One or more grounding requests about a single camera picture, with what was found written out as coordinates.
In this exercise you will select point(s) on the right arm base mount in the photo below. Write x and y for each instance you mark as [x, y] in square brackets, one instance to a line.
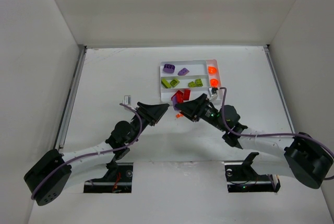
[242, 178]

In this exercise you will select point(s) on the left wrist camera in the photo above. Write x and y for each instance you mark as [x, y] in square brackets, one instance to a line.
[127, 100]

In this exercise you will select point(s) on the orange flower lego piece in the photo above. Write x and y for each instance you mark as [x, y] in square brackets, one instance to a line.
[212, 70]

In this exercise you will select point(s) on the large red lego block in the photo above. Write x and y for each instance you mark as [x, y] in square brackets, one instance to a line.
[179, 98]

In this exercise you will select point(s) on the white divided sorting tray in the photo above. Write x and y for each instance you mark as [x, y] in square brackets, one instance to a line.
[198, 69]

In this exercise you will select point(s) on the purple lego plate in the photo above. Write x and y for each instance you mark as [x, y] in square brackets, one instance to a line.
[174, 102]

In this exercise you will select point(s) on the long lime green lego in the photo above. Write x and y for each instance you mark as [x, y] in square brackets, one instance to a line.
[165, 83]

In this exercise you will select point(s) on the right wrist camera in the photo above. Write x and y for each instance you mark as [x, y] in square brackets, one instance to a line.
[213, 93]

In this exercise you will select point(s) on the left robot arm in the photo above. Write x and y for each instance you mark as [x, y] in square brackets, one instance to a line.
[56, 171]

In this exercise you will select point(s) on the small orange lego bits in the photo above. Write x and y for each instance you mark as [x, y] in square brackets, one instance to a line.
[179, 115]

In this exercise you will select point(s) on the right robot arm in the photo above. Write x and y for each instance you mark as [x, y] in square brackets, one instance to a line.
[295, 156]

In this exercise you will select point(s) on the small red lego brick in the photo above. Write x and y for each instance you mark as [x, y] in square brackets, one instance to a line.
[177, 93]

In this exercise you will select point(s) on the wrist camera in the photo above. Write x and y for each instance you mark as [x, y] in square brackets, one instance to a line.
[213, 93]
[127, 100]

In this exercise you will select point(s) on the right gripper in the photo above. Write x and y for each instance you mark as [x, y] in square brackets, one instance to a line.
[199, 109]

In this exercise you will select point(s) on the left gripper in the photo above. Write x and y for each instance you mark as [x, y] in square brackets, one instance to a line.
[145, 113]

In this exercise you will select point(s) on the small lime green lego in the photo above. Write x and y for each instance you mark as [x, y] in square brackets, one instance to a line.
[191, 84]

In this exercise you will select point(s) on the purple round lego brick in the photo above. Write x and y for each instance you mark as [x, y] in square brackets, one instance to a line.
[168, 68]

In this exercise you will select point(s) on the green studded lego brick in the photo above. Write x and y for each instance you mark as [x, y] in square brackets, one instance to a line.
[198, 83]

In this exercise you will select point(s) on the lime green square lego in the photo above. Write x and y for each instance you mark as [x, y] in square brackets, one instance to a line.
[174, 82]

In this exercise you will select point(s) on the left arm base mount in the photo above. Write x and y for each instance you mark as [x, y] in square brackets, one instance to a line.
[118, 180]

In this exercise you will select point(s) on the orange round lego piece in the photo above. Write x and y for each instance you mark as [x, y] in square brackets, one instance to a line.
[214, 82]

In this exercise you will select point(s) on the red rounded lego brick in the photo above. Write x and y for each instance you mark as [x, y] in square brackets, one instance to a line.
[186, 94]

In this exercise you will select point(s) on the purple wedge lego piece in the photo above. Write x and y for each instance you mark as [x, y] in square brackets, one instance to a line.
[184, 71]

